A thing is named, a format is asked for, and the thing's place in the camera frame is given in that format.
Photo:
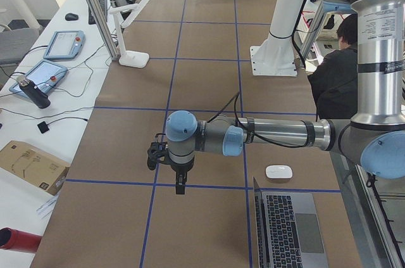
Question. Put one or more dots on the upper blue teach pendant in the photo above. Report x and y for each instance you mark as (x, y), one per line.
(64, 45)

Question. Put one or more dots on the aluminium frame post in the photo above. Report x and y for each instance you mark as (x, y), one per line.
(103, 28)

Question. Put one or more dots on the lower blue teach pendant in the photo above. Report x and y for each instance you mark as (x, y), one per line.
(46, 75)

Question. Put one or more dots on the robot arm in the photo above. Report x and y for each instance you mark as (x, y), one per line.
(373, 138)

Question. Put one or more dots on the person in black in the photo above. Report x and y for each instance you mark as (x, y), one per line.
(334, 83)

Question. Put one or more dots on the white camera mast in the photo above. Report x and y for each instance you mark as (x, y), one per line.
(275, 56)

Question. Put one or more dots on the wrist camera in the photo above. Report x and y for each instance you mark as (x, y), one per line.
(157, 154)

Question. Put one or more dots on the white computer mouse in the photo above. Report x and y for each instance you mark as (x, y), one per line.
(279, 172)

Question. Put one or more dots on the cardboard box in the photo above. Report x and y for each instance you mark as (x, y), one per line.
(37, 167)

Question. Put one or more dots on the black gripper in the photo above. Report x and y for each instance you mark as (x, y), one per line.
(180, 168)

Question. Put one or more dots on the black bottle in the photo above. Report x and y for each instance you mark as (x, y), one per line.
(31, 90)

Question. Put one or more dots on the black computer mouse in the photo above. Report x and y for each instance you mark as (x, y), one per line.
(71, 17)

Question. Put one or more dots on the small black square device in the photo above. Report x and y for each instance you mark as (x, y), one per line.
(43, 127)

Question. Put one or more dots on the red cylinder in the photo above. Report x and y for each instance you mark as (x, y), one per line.
(19, 241)

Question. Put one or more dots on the blue teach pendant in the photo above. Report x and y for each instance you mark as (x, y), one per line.
(64, 45)
(46, 75)

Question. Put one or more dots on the grey laptop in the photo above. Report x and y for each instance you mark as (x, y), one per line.
(288, 231)

